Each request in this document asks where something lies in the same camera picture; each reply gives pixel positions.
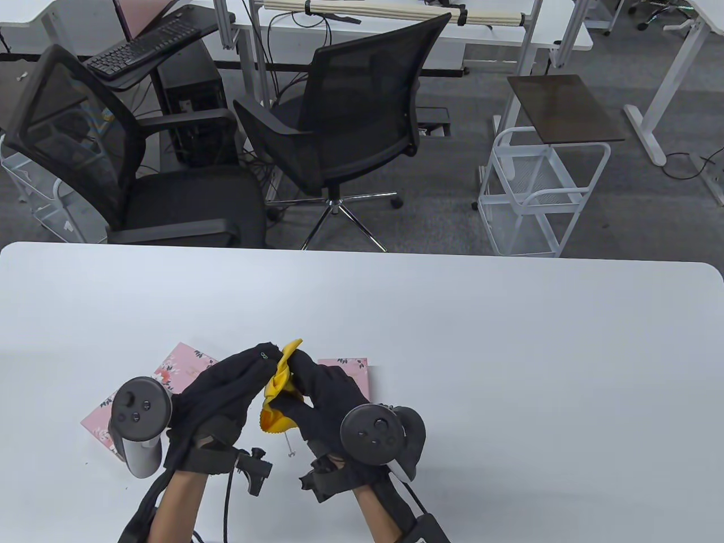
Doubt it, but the person's left hand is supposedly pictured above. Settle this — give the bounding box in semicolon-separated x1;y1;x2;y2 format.
164;342;282;471

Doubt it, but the person's right hand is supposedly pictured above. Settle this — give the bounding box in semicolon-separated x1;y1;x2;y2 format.
270;350;373;460

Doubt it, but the pink floral jewelry box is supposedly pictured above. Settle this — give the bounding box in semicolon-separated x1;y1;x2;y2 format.
318;357;372;399
154;342;220;394
81;390;128;462

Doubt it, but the grey hand controller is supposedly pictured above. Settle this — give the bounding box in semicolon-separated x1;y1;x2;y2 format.
339;403;427;482
109;377;173;479

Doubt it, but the yellow cleaning cloth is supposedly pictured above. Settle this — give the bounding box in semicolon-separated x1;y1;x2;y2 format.
259;338;306;434

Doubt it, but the black left forearm module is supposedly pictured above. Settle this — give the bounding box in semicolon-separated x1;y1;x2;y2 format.
116;472;170;543

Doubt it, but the black right forearm module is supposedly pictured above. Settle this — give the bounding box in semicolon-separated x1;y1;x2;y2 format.
404;512;453;543

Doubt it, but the person's right forearm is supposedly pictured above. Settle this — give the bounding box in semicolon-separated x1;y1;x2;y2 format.
354;481;408;543

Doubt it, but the person's left forearm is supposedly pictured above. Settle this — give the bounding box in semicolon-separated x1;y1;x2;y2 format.
150;469;213;543

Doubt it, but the black mesh office chair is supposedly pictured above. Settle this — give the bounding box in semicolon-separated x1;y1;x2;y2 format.
2;44;268;248

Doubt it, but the black computer tower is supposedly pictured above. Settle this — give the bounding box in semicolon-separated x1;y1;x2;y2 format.
156;41;239;168

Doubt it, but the floor power box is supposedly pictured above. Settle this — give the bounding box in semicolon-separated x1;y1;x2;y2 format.
417;107;453;137

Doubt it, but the black chair with chrome base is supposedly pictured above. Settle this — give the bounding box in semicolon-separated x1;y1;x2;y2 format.
233;12;453;252

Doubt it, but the black keyboard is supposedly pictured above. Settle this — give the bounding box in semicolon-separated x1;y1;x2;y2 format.
85;20;203;79

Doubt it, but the brown board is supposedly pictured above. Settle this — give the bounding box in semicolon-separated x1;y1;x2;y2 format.
507;74;627;144

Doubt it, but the white desk with angled leg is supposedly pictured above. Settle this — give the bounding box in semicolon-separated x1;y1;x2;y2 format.
623;0;724;206

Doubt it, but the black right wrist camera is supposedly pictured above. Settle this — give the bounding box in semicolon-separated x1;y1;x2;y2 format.
299;455;363;503

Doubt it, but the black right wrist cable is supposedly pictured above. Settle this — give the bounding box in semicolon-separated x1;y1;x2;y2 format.
404;486;430;518

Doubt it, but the white wire cart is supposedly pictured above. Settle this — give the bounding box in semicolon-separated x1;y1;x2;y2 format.
0;135;109;245
474;126;613;258

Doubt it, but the black floor cable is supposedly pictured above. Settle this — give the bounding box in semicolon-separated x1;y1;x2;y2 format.
662;150;718;180

